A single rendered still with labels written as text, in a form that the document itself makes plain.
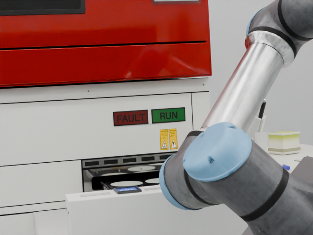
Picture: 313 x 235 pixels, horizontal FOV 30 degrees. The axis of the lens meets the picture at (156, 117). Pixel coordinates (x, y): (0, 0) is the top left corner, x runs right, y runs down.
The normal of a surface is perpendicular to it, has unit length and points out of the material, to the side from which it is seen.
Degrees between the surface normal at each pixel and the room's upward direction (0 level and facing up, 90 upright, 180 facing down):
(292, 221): 84
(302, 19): 115
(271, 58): 74
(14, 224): 90
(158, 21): 90
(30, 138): 90
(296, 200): 64
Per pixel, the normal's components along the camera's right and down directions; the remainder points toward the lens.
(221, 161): 0.04, 0.14
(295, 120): 0.25, 0.04
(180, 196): -0.67, 0.58
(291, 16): -0.75, 0.25
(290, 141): 0.48, 0.02
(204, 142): -0.69, -0.67
